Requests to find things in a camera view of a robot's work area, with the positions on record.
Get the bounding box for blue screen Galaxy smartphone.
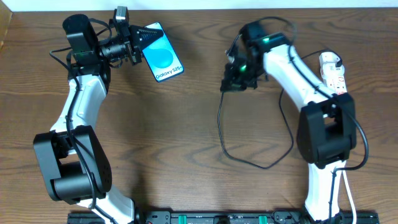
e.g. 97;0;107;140
143;22;185;83

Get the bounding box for black USB charging cable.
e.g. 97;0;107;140
216;49;343;170

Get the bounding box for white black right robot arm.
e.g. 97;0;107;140
220;21;361;222

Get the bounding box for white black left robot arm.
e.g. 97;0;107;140
33;14;164;223

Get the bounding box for white power strip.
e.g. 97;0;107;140
319;51;347;95

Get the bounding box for white USB wall charger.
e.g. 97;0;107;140
320;62;345;79

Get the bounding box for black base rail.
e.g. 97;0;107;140
66;210;381;224

